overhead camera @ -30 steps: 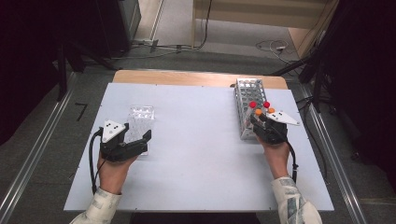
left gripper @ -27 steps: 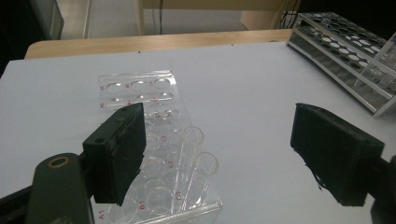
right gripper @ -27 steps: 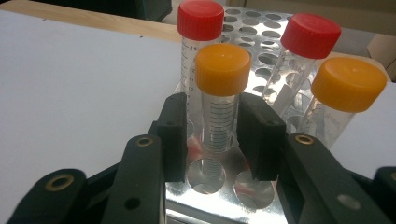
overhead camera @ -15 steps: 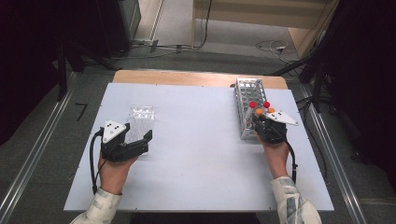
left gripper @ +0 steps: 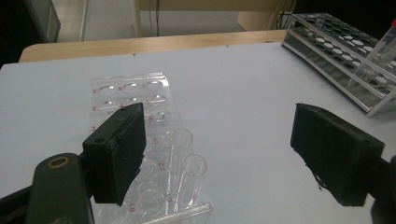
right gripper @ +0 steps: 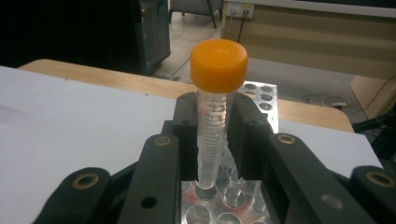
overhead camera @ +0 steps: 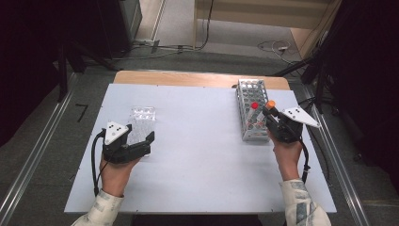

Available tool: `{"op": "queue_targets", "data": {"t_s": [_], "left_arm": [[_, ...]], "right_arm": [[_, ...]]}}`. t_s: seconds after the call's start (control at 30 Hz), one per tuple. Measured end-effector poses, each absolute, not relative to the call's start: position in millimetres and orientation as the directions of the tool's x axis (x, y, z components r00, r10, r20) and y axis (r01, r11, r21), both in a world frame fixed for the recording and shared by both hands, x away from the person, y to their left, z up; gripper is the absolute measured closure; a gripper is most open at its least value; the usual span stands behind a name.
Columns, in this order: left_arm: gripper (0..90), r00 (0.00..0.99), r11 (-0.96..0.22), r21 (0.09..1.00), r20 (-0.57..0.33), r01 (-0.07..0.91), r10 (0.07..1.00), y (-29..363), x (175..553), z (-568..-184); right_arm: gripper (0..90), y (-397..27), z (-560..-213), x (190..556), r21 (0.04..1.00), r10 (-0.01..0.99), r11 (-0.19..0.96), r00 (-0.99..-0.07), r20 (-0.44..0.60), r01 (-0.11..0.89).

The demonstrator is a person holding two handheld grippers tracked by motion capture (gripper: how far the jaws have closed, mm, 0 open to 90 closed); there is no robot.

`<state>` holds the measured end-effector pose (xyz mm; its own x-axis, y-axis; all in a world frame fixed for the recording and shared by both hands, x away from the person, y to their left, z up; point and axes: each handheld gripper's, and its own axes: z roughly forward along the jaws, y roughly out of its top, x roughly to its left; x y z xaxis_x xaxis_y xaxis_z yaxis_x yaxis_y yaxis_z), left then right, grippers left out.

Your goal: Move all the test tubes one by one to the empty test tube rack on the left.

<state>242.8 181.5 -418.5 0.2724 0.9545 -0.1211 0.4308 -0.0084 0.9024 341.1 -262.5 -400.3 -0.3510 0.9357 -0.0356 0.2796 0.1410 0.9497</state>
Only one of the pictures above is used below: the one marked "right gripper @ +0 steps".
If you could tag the wooden bench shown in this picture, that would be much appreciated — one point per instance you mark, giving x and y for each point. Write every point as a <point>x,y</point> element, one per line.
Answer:
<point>311,43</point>

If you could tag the metal test tube rack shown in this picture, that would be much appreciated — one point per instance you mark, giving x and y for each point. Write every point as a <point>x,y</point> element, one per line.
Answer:
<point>224,188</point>

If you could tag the wall power socket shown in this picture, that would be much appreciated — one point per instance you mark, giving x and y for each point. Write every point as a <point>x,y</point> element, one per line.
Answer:
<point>239,9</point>

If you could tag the orange-capped clear tube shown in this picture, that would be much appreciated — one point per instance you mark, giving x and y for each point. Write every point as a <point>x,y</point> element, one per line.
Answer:
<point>218,65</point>

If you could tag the white board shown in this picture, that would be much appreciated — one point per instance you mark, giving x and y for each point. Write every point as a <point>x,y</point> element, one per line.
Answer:
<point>77,124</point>

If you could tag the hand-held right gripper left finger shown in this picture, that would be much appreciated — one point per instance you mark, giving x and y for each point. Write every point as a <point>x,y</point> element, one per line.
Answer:
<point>188,137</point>

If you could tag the black stand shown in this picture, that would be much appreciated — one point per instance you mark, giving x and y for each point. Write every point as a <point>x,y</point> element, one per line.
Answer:
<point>381,130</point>

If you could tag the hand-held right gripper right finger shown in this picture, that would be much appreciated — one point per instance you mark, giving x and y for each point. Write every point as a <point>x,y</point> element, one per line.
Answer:
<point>249,140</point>

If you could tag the grey chair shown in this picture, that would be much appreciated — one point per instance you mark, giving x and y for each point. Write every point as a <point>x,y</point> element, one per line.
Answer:
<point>196,7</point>

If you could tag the dark cabinet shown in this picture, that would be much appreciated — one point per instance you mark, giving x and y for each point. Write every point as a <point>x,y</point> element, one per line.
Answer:
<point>154,34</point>

